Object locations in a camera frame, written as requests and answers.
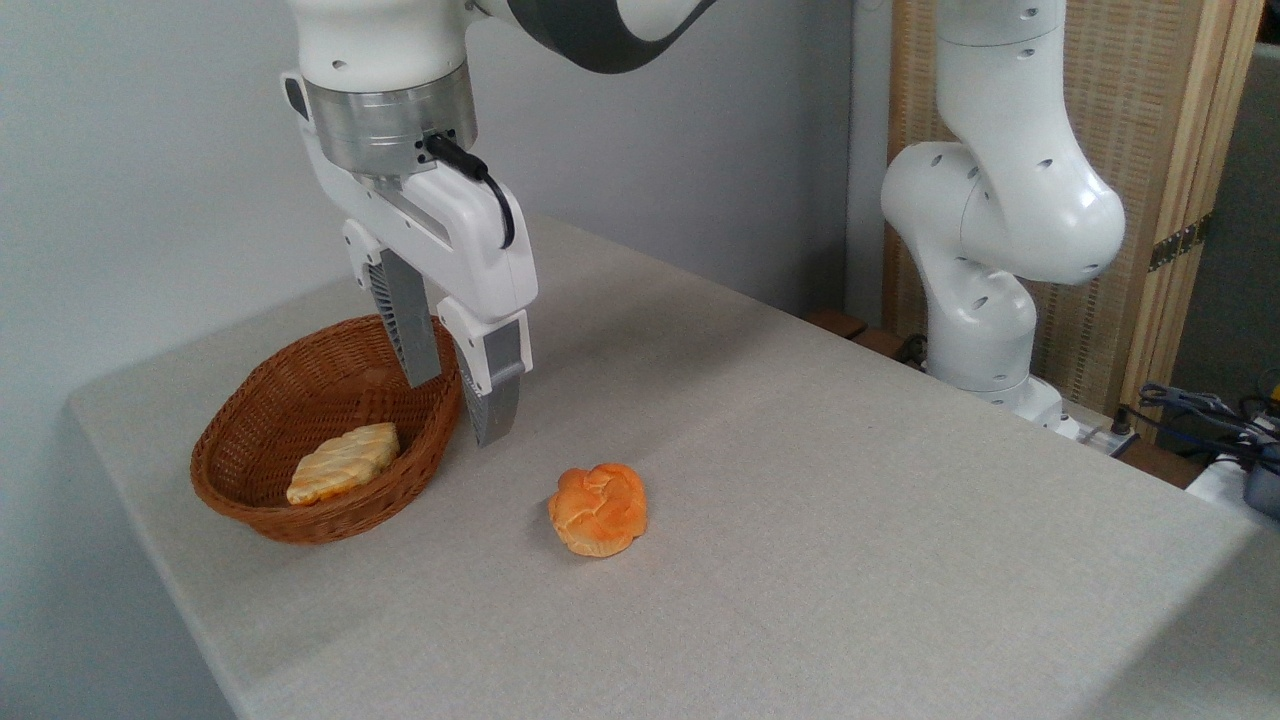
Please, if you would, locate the white power strip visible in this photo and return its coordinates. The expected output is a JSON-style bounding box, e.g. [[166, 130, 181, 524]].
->
[[1060, 412, 1142, 458]]

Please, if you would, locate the orange braided round bread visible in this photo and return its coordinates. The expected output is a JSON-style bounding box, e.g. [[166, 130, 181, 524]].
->
[[547, 462, 649, 559]]

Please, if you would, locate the wood and rattan folding screen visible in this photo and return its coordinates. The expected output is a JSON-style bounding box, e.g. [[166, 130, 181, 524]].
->
[[884, 0, 1267, 443]]

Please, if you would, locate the brown wicker basket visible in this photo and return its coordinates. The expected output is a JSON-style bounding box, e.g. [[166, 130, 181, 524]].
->
[[190, 314, 464, 547]]

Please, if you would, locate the brass screen hinge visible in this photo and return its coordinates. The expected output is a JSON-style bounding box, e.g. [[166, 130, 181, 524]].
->
[[1147, 213, 1214, 274]]

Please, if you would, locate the grey tablecloth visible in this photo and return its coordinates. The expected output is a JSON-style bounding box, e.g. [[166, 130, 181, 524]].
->
[[65, 214, 1280, 720]]

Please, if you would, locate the pale leaf-shaped bread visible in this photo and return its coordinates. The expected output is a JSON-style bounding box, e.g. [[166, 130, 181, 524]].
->
[[286, 422, 402, 507]]

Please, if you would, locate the blue and black cable bundle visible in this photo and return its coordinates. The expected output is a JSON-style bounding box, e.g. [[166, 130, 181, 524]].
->
[[1134, 382, 1280, 453]]

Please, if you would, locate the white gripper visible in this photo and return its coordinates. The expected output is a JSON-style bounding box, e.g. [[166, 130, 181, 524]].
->
[[283, 72, 539, 449]]

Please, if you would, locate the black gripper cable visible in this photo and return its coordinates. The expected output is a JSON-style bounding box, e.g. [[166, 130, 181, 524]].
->
[[426, 134, 517, 250]]

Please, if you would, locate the grey box device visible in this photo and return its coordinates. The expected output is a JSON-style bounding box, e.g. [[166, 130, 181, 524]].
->
[[1243, 440, 1280, 521]]

